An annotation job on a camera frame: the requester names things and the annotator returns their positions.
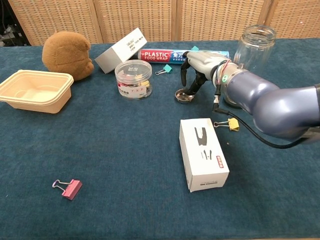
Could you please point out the wicker folding screen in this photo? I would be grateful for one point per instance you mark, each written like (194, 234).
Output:
(160, 20)

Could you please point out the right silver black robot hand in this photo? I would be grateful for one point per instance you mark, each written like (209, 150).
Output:
(202, 61)

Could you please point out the white box with stapler print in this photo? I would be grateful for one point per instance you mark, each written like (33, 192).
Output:
(202, 155)

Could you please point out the beige plastic food container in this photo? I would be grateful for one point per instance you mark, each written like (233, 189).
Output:
(32, 92)

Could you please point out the plastic food wrap roll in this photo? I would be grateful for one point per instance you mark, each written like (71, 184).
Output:
(155, 56)

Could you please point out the tall clear glass jar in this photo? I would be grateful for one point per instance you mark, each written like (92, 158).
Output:
(257, 50)

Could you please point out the blue tablecloth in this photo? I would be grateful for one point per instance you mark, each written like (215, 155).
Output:
(112, 150)

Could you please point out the teal binder clip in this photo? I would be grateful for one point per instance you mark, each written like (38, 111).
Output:
(167, 68)
(194, 48)

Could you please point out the clear round jar of clips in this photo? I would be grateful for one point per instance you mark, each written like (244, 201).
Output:
(133, 80)

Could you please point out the small metal lid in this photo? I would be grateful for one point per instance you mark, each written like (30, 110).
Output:
(182, 99)

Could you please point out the brown plush toy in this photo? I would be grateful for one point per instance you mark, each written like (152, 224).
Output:
(65, 55)

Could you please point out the yellow binder clip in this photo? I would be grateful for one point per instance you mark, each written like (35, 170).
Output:
(234, 124)

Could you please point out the dark background equipment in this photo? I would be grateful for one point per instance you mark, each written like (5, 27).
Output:
(4, 15)

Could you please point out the white box with text label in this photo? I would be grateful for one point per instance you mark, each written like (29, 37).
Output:
(117, 53)

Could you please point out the pink binder clip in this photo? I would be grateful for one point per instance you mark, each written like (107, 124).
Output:
(72, 190)

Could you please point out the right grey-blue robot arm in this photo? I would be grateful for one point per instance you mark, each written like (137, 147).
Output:
(270, 100)

